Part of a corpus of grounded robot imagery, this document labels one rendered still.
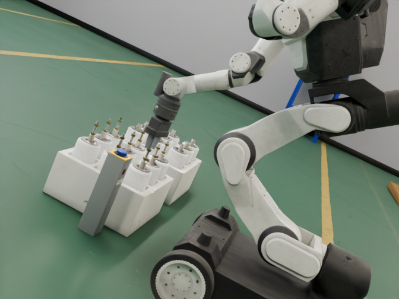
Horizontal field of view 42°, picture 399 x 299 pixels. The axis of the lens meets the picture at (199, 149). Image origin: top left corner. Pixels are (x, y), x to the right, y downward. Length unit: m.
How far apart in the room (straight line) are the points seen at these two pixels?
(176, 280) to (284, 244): 0.37
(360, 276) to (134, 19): 7.38
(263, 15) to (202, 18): 7.10
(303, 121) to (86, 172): 0.85
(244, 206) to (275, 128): 0.29
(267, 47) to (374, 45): 0.38
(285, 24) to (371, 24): 0.45
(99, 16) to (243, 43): 2.46
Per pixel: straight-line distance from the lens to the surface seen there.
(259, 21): 1.39
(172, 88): 1.90
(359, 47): 1.70
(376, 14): 1.75
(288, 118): 1.70
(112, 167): 1.85
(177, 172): 2.47
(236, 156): 1.70
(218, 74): 1.89
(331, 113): 1.68
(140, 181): 2.00
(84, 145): 2.06
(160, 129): 1.95
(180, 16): 8.55
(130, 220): 2.01
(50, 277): 1.63
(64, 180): 2.09
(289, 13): 1.36
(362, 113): 1.72
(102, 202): 1.89
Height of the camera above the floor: 0.84
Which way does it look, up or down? 12 degrees down
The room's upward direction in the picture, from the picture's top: 25 degrees clockwise
